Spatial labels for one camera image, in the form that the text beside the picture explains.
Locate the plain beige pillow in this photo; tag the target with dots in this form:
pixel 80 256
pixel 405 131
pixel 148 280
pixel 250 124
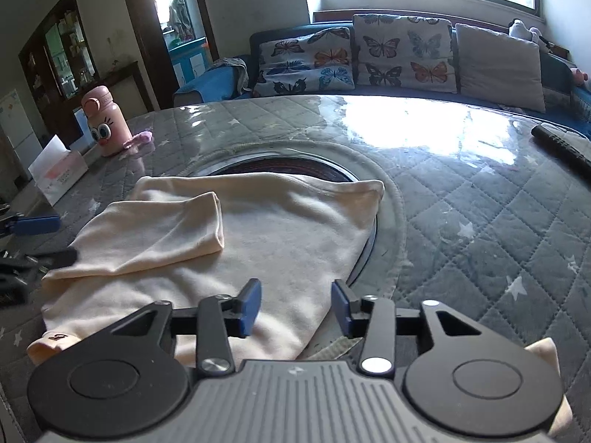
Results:
pixel 498 64

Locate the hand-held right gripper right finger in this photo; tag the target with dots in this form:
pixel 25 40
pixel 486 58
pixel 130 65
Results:
pixel 340 310

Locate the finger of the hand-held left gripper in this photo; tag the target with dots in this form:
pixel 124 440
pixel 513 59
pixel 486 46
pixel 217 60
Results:
pixel 39 225
pixel 57 258

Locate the dark wooden display cabinet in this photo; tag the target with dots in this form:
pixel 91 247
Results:
pixel 69 55

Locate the butterfly print pillow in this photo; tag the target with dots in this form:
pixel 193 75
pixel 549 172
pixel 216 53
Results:
pixel 401 55
pixel 300 64

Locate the pink plush toy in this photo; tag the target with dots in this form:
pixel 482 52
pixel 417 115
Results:
pixel 578 76

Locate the dark wooden door frame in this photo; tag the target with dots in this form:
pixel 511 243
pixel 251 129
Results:
pixel 138 32

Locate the blue sofa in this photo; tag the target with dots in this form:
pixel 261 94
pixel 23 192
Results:
pixel 281 34

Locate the white plush toy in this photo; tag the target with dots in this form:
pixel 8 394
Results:
pixel 519 30

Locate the white fridge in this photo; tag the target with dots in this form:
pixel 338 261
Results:
pixel 14 124

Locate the cream knit garment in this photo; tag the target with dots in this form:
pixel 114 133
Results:
pixel 286 240

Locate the blue cushion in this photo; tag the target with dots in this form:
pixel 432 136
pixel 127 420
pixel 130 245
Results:
pixel 207 84

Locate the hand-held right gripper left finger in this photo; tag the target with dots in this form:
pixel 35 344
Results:
pixel 249 308

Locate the white tissue pack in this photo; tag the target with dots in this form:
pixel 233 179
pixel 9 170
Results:
pixel 60 175

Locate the grey crumpled cloth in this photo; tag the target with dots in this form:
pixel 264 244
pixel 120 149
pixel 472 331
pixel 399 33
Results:
pixel 231 65

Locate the blue cabinet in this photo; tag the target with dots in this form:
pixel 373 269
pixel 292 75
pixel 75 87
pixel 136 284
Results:
pixel 189 60

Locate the black remote control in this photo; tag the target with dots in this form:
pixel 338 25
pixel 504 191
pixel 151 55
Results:
pixel 561 140

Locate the pink cartoon face bottle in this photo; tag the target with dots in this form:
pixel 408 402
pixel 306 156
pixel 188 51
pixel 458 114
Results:
pixel 106 120

